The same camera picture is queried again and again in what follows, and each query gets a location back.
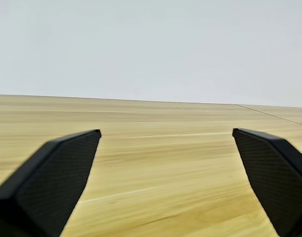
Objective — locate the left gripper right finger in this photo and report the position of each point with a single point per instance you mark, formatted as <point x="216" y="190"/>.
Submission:
<point x="276" y="177"/>

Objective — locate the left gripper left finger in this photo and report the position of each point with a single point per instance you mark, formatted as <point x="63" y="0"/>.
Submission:
<point x="49" y="182"/>

